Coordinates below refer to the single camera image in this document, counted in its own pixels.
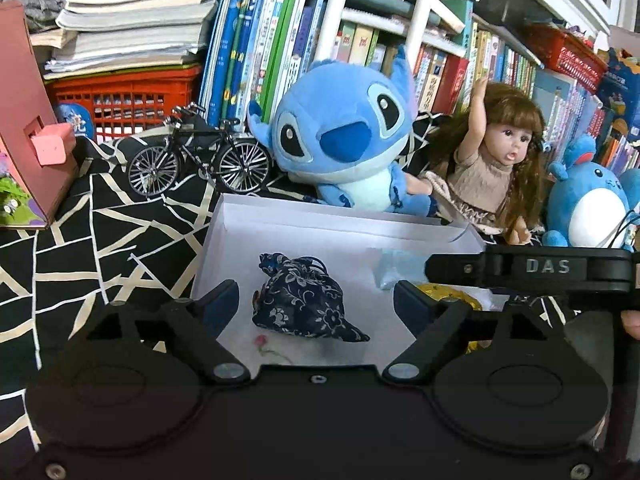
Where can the person's hand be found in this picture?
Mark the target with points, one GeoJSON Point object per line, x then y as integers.
{"type": "Point", "coordinates": [631, 323]}

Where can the white shelf frame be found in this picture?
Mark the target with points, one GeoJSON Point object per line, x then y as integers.
{"type": "Point", "coordinates": [406, 19]}

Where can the gold sequin bow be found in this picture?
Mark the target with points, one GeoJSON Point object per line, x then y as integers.
{"type": "Point", "coordinates": [447, 293]}

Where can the red plastic basket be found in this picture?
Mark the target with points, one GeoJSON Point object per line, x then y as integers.
{"type": "Point", "coordinates": [107, 106]}

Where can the brown hair doll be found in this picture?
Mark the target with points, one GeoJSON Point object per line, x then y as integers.
{"type": "Point", "coordinates": [485, 165]}

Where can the white cardboard box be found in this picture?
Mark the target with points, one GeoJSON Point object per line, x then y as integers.
{"type": "Point", "coordinates": [349, 242]}

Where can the blue Stitch plush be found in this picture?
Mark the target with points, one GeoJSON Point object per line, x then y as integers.
{"type": "Point", "coordinates": [341, 128]}

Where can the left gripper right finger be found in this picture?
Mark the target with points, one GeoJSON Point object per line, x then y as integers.
{"type": "Point", "coordinates": [437, 328]}

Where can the navy floral pouch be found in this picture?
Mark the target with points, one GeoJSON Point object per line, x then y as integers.
{"type": "Point", "coordinates": [300, 299]}

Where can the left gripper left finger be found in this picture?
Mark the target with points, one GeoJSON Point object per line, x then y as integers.
{"type": "Point", "coordinates": [193, 328]}

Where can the black patterned cloth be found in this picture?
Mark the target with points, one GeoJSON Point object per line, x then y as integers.
{"type": "Point", "coordinates": [105, 243]}

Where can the row of upright books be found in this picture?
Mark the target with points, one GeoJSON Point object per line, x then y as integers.
{"type": "Point", "coordinates": [259, 48]}

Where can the white plush toy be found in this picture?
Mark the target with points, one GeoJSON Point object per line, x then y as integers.
{"type": "Point", "coordinates": [264, 347]}

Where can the black model bicycle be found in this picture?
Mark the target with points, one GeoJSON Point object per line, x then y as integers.
{"type": "Point", "coordinates": [222, 155]}

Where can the pink wooden house model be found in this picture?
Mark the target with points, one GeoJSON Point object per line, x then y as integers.
{"type": "Point", "coordinates": [37, 161]}

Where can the blue round plush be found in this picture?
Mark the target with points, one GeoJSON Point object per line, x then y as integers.
{"type": "Point", "coordinates": [589, 206]}

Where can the stack of books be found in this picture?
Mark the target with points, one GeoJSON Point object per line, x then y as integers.
{"type": "Point", "coordinates": [97, 36]}

